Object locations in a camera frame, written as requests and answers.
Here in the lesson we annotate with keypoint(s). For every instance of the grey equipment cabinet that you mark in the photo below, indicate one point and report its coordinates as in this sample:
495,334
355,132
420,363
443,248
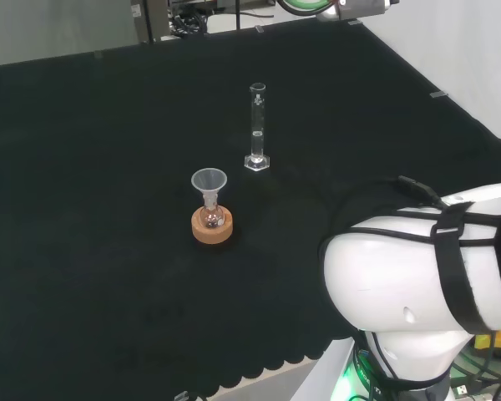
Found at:
148,21

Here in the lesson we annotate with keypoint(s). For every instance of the black bench cloth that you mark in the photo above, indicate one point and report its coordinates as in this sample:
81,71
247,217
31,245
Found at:
108,167

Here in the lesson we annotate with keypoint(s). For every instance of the round-bottom glass flask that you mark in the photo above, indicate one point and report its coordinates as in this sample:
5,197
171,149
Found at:
212,217

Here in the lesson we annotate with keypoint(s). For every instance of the clear glass graduated cylinder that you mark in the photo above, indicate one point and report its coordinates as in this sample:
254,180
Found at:
257,125

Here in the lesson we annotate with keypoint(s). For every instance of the clear plastic funnel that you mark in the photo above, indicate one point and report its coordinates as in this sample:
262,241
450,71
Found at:
209,181

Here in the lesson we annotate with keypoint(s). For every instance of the grey backdrop board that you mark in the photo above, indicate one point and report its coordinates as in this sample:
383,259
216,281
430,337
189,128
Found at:
46,29

